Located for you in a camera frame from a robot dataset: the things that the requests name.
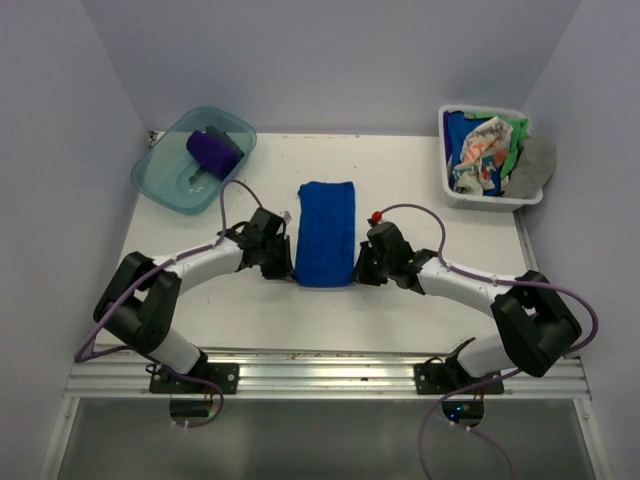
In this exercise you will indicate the dark blue cloth in basket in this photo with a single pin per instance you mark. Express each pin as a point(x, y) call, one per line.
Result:
point(457, 127)

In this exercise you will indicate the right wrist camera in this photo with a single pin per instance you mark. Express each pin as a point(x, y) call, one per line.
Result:
point(375, 219)

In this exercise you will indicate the green cloth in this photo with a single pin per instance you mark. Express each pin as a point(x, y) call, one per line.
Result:
point(517, 140)

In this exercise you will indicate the grey cloth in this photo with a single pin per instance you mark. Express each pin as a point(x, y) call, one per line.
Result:
point(534, 168)

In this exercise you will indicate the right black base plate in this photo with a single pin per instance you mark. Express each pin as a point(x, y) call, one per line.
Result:
point(437, 377)

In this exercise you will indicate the rolled purple towel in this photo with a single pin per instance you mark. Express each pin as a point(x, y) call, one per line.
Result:
point(219, 165)

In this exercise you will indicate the rolled dark grey towel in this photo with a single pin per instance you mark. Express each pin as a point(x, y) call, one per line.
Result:
point(217, 141)

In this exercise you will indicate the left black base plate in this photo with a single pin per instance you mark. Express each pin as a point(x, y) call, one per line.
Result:
point(204, 378)

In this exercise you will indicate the aluminium mounting rail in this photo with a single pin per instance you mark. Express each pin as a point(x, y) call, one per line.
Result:
point(313, 375)

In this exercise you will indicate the blue towel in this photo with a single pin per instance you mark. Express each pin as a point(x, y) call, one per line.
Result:
point(325, 251)

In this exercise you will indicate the patterned white cloth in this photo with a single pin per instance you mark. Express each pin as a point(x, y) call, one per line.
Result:
point(461, 175)

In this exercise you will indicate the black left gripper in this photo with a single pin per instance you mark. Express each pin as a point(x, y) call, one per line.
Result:
point(284, 271)

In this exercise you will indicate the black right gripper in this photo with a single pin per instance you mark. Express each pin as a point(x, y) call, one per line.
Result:
point(361, 274)

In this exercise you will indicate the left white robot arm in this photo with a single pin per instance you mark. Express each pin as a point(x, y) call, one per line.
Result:
point(139, 302)

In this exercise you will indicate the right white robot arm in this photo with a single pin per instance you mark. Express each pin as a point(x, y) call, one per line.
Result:
point(534, 325)

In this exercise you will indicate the white laundry basket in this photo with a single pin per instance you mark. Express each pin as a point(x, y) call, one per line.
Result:
point(470, 202)

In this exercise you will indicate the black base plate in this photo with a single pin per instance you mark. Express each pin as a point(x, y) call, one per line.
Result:
point(204, 378)
point(437, 377)

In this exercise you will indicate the teal translucent plastic bin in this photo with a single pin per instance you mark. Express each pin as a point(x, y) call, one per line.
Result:
point(170, 176)

